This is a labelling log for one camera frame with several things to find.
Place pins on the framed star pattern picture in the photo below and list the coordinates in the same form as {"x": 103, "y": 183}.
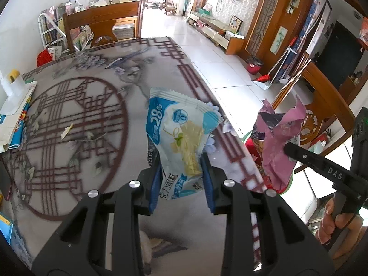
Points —
{"x": 236, "y": 24}

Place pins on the wooden television cabinet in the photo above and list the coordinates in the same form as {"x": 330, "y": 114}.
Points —
{"x": 218, "y": 30}

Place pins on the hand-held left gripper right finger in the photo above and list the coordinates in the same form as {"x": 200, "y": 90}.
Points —
{"x": 207, "y": 184}

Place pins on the red dustpan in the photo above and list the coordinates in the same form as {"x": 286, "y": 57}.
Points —
{"x": 262, "y": 78}

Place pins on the blue white snack wrapper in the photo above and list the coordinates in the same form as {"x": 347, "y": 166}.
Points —
{"x": 178, "y": 126}

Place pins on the black door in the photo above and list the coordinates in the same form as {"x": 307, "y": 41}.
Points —
{"x": 337, "y": 51}

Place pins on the white desk lamp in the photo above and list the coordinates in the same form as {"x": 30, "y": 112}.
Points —
{"x": 17, "y": 97}

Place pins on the cardboard box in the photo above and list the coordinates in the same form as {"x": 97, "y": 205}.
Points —
{"x": 120, "y": 1}

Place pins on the blue printed board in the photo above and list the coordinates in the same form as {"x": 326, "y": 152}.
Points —
{"x": 314, "y": 11}

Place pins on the wooden chair with carved back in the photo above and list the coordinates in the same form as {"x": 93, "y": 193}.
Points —
{"x": 327, "y": 103}

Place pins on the pink wrapper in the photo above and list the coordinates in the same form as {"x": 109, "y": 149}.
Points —
{"x": 276, "y": 146}

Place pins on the wooden dining chair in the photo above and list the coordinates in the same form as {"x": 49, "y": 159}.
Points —
{"x": 106, "y": 20}

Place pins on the black flat pad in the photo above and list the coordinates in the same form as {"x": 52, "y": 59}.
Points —
{"x": 4, "y": 178}

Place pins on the small paper scrap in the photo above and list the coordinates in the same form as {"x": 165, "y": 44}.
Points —
{"x": 66, "y": 131}

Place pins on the red trash bin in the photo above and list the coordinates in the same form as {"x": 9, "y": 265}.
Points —
{"x": 254, "y": 149}

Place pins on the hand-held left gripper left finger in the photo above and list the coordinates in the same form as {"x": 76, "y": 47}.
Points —
{"x": 156, "y": 187}

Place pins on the yellow toy figure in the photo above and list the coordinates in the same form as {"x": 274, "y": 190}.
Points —
{"x": 13, "y": 76}

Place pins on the white red broom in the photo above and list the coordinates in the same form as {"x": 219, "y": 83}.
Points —
{"x": 283, "y": 60}

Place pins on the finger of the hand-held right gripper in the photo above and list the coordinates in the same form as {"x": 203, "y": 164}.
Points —
{"x": 304, "y": 156}

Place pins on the red bag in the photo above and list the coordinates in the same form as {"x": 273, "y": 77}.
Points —
{"x": 46, "y": 57}

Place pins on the red floor bin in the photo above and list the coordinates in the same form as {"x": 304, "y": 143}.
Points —
{"x": 254, "y": 66}

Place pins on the white bookshelf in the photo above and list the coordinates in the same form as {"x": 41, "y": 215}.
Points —
{"x": 51, "y": 26}

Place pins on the person's right hand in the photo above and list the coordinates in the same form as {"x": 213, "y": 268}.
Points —
{"x": 342, "y": 227}

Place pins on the blue yellow plastic toy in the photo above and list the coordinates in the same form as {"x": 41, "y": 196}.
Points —
{"x": 5, "y": 227}

